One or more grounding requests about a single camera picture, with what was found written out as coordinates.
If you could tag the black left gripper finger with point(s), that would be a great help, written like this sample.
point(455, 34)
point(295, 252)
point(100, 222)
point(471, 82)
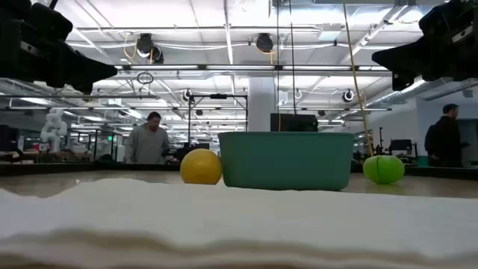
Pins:
point(80, 80)
point(78, 61)

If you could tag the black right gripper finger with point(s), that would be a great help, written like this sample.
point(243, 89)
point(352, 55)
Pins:
point(407, 50)
point(411, 71)

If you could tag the green toy cabbage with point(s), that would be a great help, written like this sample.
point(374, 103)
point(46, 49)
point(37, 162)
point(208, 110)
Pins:
point(388, 170)

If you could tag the yellow toy lemon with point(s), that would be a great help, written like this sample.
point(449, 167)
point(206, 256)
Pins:
point(201, 167)

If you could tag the teal plastic bin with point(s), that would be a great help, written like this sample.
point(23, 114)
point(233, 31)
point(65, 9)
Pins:
point(285, 160)

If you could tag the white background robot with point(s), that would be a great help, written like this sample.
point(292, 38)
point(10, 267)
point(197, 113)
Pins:
point(54, 129)

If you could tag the small monitor on stand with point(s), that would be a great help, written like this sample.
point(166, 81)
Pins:
point(400, 145)

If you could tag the person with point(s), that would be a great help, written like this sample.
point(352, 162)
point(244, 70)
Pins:
point(444, 142)
point(146, 143)

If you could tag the black monitor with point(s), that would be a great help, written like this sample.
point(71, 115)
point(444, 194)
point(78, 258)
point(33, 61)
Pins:
point(295, 122)

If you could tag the white pillar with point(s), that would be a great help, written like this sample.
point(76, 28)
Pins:
point(261, 104)

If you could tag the long ceiling light bar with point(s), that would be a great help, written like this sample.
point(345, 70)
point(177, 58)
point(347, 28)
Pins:
point(239, 67)

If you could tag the white folded cloth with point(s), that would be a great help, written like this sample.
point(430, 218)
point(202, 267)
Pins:
point(239, 224)

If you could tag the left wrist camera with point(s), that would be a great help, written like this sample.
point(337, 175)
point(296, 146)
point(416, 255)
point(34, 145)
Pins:
point(50, 22)

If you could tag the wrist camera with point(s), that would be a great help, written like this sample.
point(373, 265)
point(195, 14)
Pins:
point(437, 20)
point(50, 22)

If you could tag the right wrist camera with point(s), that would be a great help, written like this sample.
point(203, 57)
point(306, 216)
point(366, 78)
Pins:
point(437, 20)

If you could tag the black table frame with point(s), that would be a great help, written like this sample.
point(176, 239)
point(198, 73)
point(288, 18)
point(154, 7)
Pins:
point(93, 169)

